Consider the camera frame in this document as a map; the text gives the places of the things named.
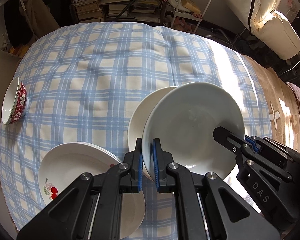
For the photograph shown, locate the large white cherry plate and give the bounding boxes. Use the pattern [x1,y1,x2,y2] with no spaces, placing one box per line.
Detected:
[41,143,146,240]

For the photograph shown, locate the large plain white bowl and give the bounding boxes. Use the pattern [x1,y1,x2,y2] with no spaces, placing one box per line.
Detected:
[142,82,245,179]

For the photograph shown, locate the small red patterned bowl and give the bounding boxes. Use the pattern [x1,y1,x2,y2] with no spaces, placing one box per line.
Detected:
[127,86,176,181]

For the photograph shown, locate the large red patterned bowl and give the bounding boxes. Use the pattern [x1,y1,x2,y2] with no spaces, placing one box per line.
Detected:
[1,76,29,125]

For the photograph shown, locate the small white cherry plate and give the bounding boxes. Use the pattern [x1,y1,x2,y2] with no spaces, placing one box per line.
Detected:
[38,142,121,205]

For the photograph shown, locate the brown floral blanket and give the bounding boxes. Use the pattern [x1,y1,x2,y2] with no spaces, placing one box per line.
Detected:
[243,55,300,153]

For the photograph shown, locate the blue plaid tablecloth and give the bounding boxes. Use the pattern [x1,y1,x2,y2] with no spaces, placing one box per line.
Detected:
[0,22,273,229]

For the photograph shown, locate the cream white sofa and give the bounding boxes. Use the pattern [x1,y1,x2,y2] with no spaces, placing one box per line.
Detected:
[225,0,300,60]

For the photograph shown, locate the white metal utility cart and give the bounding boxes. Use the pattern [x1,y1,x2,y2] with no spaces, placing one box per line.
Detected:
[167,0,212,34]

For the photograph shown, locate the wooden bookshelf with books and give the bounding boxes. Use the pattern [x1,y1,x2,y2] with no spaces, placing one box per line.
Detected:
[71,0,166,24]

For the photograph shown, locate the beige hanging coat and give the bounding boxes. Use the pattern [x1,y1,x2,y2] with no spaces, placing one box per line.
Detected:
[19,0,59,40]

